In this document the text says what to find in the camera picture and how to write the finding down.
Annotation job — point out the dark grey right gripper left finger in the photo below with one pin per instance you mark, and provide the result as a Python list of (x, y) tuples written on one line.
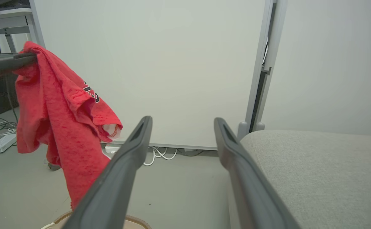
[(115, 184)]

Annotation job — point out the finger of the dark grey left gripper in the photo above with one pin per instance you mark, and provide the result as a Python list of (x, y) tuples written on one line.
[(20, 55), (1, 68)]

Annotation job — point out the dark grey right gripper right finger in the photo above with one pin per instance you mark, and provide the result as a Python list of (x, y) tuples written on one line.
[(249, 190)]

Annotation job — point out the red t-shirt with print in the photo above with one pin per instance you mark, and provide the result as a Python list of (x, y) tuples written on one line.
[(61, 121)]

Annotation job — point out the cream laundry basket brown rim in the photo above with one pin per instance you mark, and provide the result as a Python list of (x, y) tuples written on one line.
[(134, 222)]

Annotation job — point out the grey fabric sofa seat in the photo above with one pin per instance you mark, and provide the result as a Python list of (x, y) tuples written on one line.
[(331, 178)]

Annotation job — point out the small white power adapter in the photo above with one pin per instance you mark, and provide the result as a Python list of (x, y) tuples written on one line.
[(111, 148)]

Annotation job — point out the white power strip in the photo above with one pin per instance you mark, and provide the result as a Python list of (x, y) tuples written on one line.
[(1, 143)]

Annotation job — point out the white partition panel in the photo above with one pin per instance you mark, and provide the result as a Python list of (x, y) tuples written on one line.
[(160, 63)]

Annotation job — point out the grey desk frame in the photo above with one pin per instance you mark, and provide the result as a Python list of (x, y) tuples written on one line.
[(7, 22)]

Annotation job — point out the grey partition frame post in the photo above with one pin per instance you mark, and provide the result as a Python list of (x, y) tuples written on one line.
[(268, 57)]

